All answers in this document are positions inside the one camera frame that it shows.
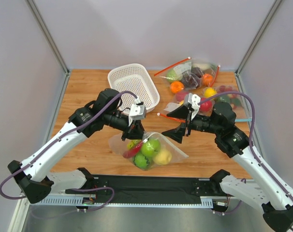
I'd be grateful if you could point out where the clear dotted zip bag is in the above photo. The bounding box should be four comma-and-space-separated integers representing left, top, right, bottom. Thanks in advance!
109, 132, 189, 171

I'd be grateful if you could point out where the green fake apple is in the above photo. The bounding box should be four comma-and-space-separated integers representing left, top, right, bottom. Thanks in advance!
140, 139, 161, 158

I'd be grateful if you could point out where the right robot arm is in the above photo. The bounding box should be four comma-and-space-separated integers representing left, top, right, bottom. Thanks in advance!
163, 102, 293, 232

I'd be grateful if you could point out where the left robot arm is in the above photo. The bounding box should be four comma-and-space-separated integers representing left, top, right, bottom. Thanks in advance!
8, 88, 146, 203

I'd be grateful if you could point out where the yellow fake banana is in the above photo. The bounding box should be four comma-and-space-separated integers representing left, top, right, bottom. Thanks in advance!
127, 140, 141, 150

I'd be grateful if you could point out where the red fake chili pepper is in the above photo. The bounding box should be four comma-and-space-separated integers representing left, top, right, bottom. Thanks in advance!
122, 142, 143, 159

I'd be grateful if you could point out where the loose orange fake fruit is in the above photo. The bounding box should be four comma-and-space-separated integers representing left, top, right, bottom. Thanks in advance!
170, 81, 185, 94

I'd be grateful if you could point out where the middle zip bag red seal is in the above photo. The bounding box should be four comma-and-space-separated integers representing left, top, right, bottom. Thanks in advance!
157, 90, 215, 122

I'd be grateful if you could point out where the zip bag red seal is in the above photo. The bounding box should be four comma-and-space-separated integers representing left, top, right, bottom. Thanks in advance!
154, 57, 221, 89
157, 90, 215, 122

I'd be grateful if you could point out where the yellow fake pear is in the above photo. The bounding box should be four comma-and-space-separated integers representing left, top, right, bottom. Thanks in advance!
153, 148, 173, 165

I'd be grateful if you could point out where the green fake fruit black stripe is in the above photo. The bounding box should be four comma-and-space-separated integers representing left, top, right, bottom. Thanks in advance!
132, 152, 153, 170

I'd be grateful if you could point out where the right zip bag blue seal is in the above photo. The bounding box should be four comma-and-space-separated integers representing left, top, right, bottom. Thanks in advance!
201, 85, 251, 122

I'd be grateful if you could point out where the back zip bag red seal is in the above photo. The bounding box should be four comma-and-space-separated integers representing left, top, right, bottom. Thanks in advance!
154, 57, 221, 89

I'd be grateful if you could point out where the white perforated plastic basket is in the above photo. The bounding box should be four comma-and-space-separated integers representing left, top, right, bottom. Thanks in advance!
107, 63, 160, 113

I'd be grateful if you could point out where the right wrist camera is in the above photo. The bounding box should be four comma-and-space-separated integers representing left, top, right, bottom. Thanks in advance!
183, 93, 201, 119

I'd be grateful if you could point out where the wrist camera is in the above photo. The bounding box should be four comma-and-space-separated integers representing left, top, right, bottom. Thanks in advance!
128, 102, 147, 126
183, 93, 201, 119

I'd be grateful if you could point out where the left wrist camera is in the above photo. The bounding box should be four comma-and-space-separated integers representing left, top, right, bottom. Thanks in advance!
128, 102, 147, 126

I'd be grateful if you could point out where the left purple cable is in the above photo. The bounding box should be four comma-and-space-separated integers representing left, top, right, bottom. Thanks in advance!
0, 90, 140, 199

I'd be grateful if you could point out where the purple cable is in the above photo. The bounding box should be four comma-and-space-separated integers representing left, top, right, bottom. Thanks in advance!
0, 90, 140, 199
197, 91, 293, 218

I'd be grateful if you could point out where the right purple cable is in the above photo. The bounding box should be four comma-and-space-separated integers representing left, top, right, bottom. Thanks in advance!
197, 91, 293, 218

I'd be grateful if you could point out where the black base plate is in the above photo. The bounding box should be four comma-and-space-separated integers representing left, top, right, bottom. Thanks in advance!
65, 174, 234, 205

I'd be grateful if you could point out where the slotted cable duct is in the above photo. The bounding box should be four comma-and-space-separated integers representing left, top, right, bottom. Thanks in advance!
30, 195, 215, 208

